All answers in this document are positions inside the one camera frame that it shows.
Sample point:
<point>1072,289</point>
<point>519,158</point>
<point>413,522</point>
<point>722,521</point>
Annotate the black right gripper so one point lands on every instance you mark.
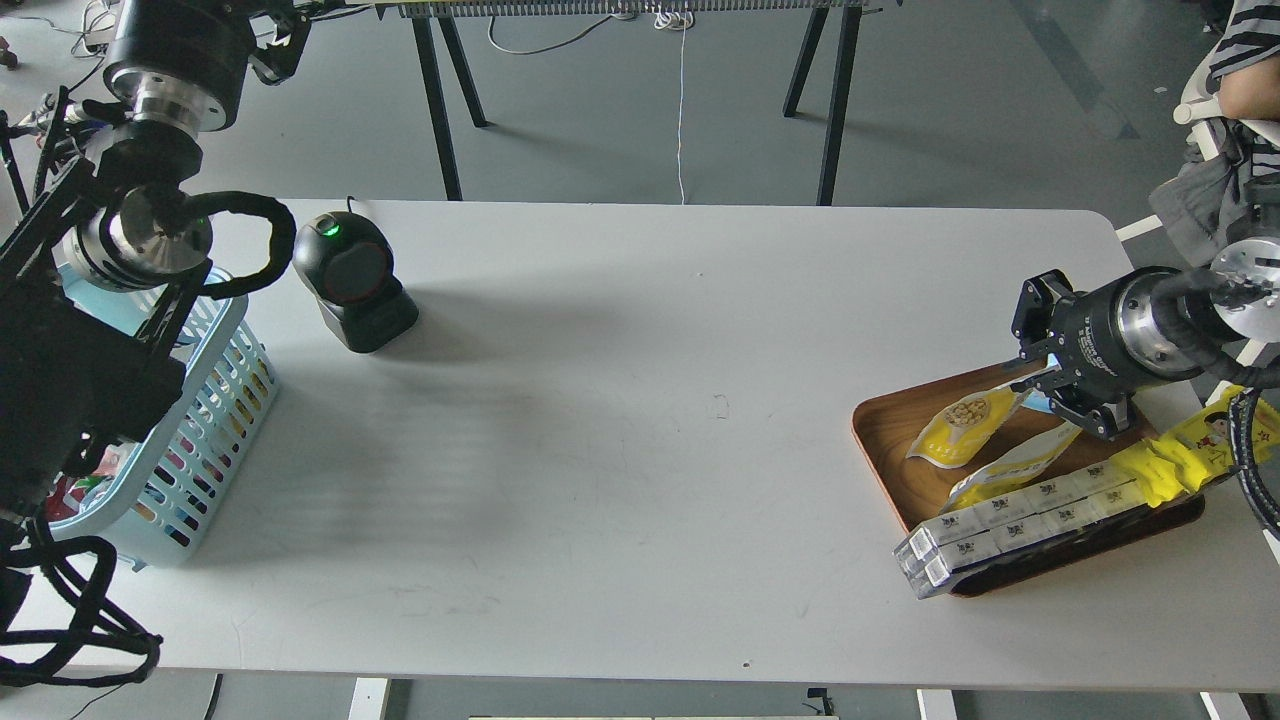
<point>1093,358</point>

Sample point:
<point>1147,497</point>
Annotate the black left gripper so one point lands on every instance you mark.
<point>204,44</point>

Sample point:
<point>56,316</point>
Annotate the yellow chickpea snack pouch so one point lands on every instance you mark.
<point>955,435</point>

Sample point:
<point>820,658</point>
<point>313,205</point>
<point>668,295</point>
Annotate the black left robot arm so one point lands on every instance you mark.
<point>99,277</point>

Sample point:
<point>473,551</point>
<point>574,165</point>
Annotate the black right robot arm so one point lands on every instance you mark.
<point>1152,327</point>

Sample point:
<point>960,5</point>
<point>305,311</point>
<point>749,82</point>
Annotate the blue snack packet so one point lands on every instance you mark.
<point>1035,400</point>

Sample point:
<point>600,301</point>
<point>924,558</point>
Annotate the yellow white snack pouch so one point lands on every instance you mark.
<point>1012,470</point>

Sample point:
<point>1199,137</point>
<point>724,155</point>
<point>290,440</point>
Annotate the yellow cartoon snack bag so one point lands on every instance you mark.
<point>1184,459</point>

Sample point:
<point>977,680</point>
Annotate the white boxed snack pack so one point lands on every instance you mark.
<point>1008,532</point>

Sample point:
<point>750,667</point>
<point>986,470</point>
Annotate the light blue plastic basket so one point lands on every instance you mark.
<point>160,508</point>

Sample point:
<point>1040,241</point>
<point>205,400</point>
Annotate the snack packet in basket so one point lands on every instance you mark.
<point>71,496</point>

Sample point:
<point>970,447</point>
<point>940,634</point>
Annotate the brown wooden tray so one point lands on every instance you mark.
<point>886,426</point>

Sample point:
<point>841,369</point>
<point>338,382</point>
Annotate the seated person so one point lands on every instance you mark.
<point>1198,207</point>

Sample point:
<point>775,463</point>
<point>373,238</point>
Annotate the black barcode scanner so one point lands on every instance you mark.
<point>347,263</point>

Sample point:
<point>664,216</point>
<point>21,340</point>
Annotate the black table trestle legs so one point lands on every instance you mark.
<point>639,101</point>

